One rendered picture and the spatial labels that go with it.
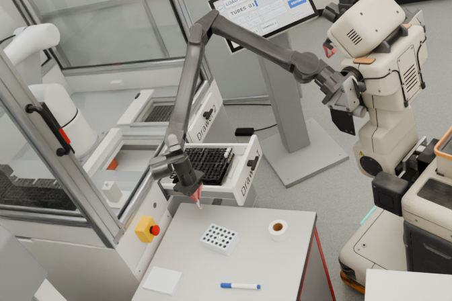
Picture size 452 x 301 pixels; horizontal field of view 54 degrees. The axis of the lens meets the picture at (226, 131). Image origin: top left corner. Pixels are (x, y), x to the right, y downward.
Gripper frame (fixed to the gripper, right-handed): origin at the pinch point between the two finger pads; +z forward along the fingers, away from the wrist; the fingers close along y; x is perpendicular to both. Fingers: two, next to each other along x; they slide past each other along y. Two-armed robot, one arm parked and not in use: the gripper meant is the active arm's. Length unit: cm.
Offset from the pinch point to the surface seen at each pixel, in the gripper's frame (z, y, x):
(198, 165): 8.1, -20.7, -18.1
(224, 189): 9.0, -14.2, -0.3
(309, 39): 90, -265, -103
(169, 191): 13.0, -7.3, -25.0
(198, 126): 8, -42, -35
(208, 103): 6, -57, -39
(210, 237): 20.0, 0.8, 0.2
